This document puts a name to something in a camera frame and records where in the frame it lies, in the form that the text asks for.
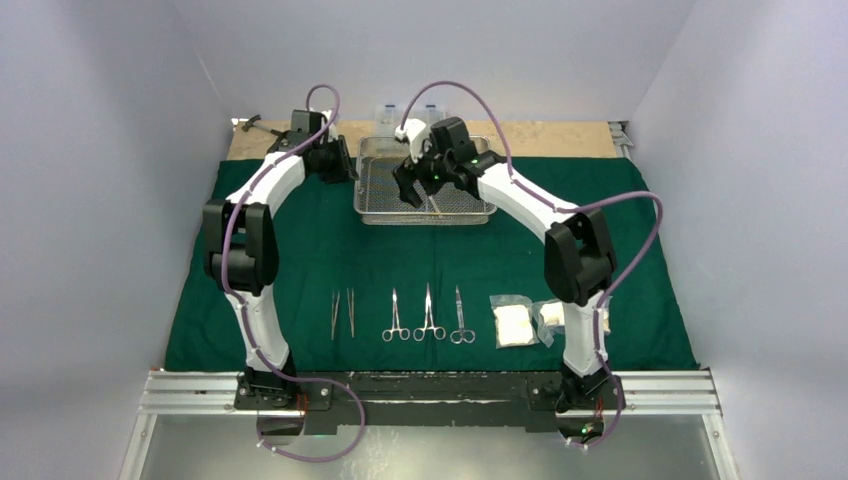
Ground silver tweezers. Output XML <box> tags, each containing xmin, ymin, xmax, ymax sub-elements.
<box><xmin>346</xmin><ymin>288</ymin><xmax>355</xmax><ymax>338</ymax></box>
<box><xmin>330</xmin><ymin>290</ymin><xmax>340</xmax><ymax>340</ymax></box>
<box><xmin>427</xmin><ymin>196</ymin><xmax>442</xmax><ymax>217</ymax></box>

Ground metal wire mesh tray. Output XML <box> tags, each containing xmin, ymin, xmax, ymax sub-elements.
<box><xmin>353</xmin><ymin>136</ymin><xmax>496</xmax><ymax>226</ymax></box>

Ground silver hemostat forceps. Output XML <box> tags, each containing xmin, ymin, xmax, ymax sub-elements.
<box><xmin>412</xmin><ymin>285</ymin><xmax>447</xmax><ymax>342</ymax></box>
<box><xmin>381</xmin><ymin>288</ymin><xmax>411</xmax><ymax>342</ymax></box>

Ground silver surgical scissors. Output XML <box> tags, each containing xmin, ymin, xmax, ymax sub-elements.
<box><xmin>450</xmin><ymin>286</ymin><xmax>476</xmax><ymax>344</ymax></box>

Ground white gauze packet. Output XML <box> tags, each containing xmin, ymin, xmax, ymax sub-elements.
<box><xmin>489</xmin><ymin>294</ymin><xmax>538</xmax><ymax>349</ymax></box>

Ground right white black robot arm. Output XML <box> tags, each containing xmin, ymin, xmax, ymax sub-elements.
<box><xmin>392</xmin><ymin>117</ymin><xmax>617</xmax><ymax>407</ymax></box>

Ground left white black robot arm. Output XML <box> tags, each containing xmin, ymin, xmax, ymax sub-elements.
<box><xmin>202</xmin><ymin>108</ymin><xmax>356</xmax><ymax>409</ymax></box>

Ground clear plastic compartment box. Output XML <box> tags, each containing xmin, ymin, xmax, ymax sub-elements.
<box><xmin>374</xmin><ymin>104</ymin><xmax>448</xmax><ymax>137</ymax></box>

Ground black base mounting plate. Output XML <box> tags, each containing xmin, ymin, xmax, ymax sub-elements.
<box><xmin>232</xmin><ymin>371</ymin><xmax>626</xmax><ymax>440</ymax></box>

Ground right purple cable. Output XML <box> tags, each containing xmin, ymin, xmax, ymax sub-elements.
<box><xmin>397</xmin><ymin>80</ymin><xmax>665</xmax><ymax>452</ymax></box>

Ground purple cable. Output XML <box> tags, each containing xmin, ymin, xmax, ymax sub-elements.
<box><xmin>220</xmin><ymin>84</ymin><xmax>368</xmax><ymax>465</ymax></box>
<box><xmin>397</xmin><ymin>80</ymin><xmax>665</xmax><ymax>452</ymax></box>

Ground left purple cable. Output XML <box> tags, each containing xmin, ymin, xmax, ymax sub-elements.
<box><xmin>220</xmin><ymin>84</ymin><xmax>368</xmax><ymax>465</ymax></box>

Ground small black-handled hammer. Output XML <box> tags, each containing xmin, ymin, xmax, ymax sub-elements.
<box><xmin>240</xmin><ymin>114</ymin><xmax>283</xmax><ymax>138</ymax></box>

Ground right side aluminium rail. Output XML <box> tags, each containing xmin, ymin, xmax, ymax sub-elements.
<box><xmin>608</xmin><ymin>121</ymin><xmax>634</xmax><ymax>160</ymax></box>

